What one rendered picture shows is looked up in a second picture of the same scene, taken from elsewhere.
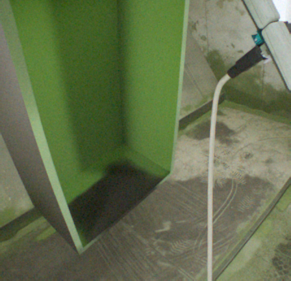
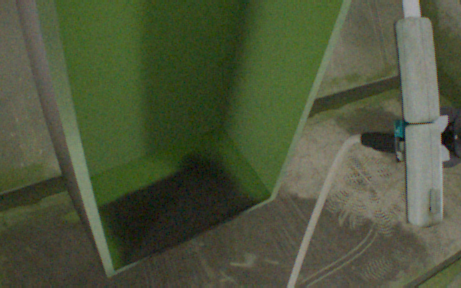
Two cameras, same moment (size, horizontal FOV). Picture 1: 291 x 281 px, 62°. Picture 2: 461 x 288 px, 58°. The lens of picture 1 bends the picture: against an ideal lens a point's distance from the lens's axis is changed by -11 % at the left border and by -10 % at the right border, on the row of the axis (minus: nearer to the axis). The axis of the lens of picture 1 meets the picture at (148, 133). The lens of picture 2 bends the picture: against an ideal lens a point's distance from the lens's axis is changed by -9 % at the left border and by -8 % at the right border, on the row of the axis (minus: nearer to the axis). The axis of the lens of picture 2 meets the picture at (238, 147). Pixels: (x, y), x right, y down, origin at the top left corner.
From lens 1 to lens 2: 0.32 m
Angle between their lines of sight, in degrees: 14
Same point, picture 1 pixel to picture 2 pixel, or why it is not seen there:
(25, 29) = not seen: outside the picture
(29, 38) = not seen: outside the picture
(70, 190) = (121, 181)
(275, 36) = (415, 148)
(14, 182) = not seen: hidden behind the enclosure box
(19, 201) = (52, 158)
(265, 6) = (420, 98)
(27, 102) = (67, 127)
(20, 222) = (48, 187)
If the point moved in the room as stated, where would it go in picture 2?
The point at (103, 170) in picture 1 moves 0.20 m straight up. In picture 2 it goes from (178, 162) to (175, 116)
